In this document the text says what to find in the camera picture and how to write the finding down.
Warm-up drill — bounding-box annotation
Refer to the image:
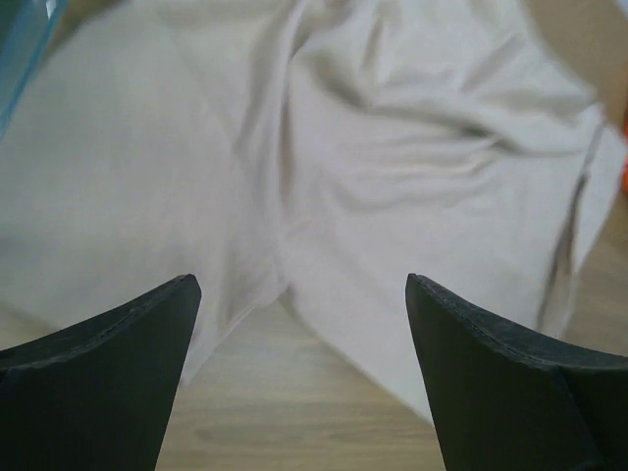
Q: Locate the teal plastic basket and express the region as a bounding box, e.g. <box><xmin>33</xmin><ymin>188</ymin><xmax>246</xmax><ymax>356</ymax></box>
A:
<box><xmin>0</xmin><ymin>0</ymin><xmax>69</xmax><ymax>135</ymax></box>

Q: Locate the folded orange t shirt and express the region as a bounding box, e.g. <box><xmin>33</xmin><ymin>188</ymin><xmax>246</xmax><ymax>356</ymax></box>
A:
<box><xmin>620</xmin><ymin>161</ymin><xmax>628</xmax><ymax>195</ymax></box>

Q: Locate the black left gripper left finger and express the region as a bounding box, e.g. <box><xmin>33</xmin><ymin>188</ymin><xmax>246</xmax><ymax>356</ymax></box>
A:
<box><xmin>1</xmin><ymin>275</ymin><xmax>201</xmax><ymax>470</ymax></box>

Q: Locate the beige t shirt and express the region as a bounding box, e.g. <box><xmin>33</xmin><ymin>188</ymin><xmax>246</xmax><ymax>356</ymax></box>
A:
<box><xmin>1</xmin><ymin>1</ymin><xmax>626</xmax><ymax>417</ymax></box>

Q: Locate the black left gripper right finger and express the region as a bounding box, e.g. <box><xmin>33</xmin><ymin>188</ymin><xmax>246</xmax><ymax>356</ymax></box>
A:
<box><xmin>405</xmin><ymin>275</ymin><xmax>627</xmax><ymax>471</ymax></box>

